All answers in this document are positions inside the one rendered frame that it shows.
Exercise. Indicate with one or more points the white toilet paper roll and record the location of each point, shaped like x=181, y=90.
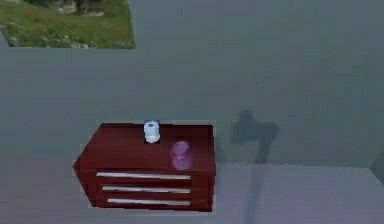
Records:
x=151, y=132

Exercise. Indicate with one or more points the window with green view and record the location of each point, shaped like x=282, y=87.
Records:
x=66, y=25

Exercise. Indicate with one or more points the dark red chest of drawers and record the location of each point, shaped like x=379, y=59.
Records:
x=126, y=156

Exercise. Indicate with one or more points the maroon baseball cap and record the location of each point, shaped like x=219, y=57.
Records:
x=181, y=156

